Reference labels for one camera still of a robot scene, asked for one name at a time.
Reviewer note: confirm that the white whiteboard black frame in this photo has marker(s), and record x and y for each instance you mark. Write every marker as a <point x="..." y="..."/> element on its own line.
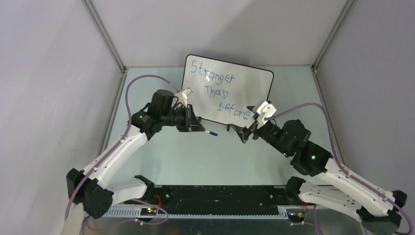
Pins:
<point x="222" y="91"/>

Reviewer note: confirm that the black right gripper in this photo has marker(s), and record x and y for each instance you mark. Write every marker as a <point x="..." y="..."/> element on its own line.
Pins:
<point x="243" y="132"/>

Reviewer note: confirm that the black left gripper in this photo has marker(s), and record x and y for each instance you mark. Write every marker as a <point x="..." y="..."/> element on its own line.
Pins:
<point x="192" y="123"/>

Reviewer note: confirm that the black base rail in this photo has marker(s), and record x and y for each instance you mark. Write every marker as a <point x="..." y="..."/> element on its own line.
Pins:
<point x="228" y="200"/>

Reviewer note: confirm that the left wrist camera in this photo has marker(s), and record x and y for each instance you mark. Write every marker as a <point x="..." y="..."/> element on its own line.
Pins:
<point x="182" y="97"/>

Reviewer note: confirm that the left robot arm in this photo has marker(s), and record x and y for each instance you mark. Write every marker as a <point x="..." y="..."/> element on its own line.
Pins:
<point x="91" y="185"/>

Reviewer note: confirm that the grey cable duct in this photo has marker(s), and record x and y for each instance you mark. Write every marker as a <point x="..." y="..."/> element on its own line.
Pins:
<point x="143" y="212"/>

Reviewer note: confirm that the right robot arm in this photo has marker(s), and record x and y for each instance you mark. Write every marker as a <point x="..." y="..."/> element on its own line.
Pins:
<point x="374" y="207"/>

